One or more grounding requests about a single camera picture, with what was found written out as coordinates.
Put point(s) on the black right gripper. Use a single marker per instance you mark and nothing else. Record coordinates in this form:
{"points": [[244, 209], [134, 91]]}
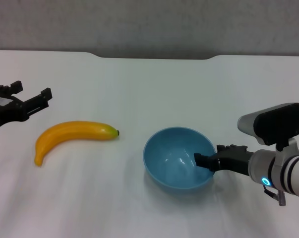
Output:
{"points": [[233, 160]]}

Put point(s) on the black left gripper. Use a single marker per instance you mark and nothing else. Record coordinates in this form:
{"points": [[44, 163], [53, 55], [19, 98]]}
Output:
{"points": [[8, 111]]}

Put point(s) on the blue plastic bowl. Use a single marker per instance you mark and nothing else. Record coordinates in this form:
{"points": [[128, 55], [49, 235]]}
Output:
{"points": [[169, 173]]}

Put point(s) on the yellow plastic banana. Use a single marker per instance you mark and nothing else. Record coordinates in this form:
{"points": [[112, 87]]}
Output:
{"points": [[72, 131]]}

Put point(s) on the white table cover cloth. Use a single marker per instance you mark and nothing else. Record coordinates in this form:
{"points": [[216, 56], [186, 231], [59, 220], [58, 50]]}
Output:
{"points": [[139, 99]]}

